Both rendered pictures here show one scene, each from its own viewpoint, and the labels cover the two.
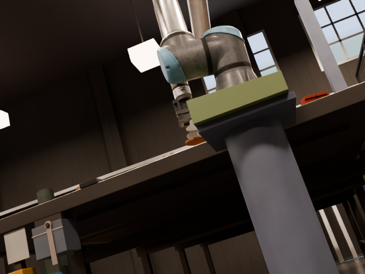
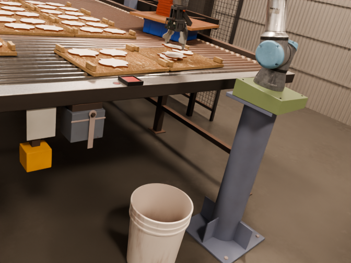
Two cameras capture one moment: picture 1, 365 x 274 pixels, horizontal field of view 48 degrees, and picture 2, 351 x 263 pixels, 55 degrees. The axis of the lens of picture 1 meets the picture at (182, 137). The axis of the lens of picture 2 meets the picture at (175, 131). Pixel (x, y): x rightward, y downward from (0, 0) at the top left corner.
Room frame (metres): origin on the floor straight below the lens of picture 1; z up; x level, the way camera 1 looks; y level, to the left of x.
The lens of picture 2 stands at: (0.66, 1.37, 1.35)
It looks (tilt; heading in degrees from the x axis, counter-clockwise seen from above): 25 degrees down; 302
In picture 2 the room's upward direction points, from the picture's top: 12 degrees clockwise
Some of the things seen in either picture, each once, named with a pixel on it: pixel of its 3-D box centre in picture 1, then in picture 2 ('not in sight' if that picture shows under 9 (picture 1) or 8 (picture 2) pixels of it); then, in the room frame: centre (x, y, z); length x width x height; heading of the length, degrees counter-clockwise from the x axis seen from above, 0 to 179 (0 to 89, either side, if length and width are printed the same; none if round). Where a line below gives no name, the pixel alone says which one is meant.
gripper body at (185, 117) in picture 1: (186, 111); (176, 18); (1.65, -0.05, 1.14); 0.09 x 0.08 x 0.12; 93
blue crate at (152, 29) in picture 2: not in sight; (171, 28); (2.14, -0.70, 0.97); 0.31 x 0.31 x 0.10; 8
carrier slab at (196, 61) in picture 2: not in sight; (176, 57); (1.69, -0.16, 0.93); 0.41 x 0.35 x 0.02; 80
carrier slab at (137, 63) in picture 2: not in sight; (112, 60); (1.76, 0.25, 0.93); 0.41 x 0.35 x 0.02; 80
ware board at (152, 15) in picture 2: not in sight; (176, 20); (2.16, -0.77, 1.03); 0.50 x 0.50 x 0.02; 8
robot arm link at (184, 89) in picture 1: (182, 93); (180, 1); (1.65, -0.05, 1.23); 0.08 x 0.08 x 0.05
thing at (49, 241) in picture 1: (56, 240); (82, 122); (1.57, 0.58, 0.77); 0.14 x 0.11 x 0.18; 76
